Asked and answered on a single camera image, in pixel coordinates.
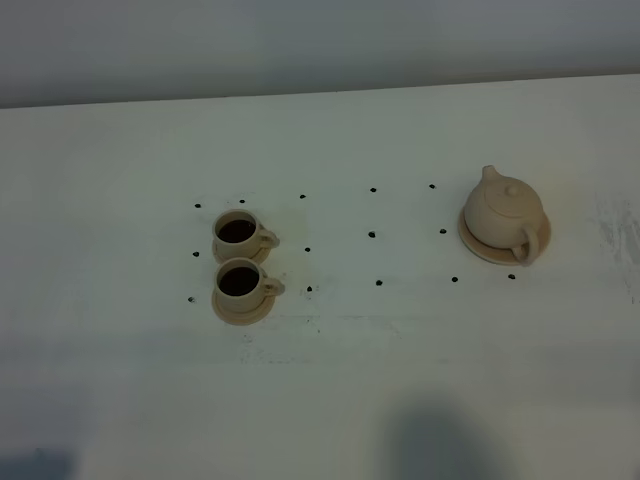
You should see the beige teacup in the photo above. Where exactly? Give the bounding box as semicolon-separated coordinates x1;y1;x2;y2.
215;258;285;311
212;209;279;259

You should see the beige round teapot saucer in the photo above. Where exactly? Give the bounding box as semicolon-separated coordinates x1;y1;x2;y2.
458;211;552;266

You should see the beige cup saucer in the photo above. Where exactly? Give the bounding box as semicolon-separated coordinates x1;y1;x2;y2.
212;241;270;264
211;290;275;326

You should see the beige ceramic teapot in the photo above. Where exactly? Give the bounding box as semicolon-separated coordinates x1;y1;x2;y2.
462;165;546;266

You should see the beige near cup saucer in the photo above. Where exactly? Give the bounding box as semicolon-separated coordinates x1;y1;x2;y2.
211;290;275;326

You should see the beige near teacup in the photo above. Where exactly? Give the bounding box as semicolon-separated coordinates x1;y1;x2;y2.
215;258;285;311

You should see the beige far teacup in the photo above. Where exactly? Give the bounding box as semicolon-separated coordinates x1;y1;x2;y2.
212;209;279;259

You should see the beige far cup saucer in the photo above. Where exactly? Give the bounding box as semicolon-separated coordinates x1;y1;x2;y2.
212;241;270;264

